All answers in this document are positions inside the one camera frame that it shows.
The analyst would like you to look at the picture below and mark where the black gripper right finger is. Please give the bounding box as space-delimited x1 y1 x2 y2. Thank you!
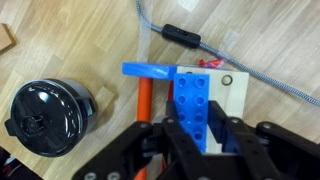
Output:
203 100 320 180

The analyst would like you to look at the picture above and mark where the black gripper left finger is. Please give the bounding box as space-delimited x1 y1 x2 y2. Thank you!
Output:
71 99 214 180

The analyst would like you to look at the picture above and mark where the blue Lego brick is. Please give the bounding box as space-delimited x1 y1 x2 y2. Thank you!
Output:
173 73 211 154

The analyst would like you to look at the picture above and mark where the red tape scrap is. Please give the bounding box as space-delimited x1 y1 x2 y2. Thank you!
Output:
198 58 224 70

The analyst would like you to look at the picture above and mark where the black round pot with lid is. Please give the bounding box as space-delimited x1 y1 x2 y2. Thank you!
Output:
3 78 98 158

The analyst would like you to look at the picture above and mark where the wooden tool box, orange handle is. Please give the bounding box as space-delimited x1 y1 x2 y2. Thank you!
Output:
121 61 250 180

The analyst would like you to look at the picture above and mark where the braided lamp cable with switch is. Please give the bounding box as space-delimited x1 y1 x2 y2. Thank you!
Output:
134 0 320 108

